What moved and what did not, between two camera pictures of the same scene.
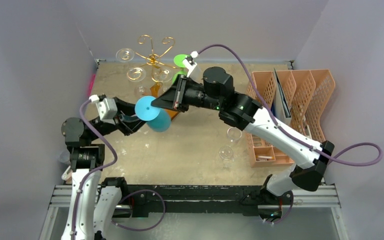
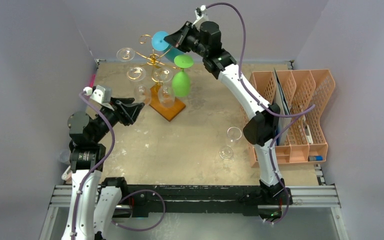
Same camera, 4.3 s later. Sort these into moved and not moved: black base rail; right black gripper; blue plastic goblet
Moved: right black gripper; blue plastic goblet
Not moved: black base rail
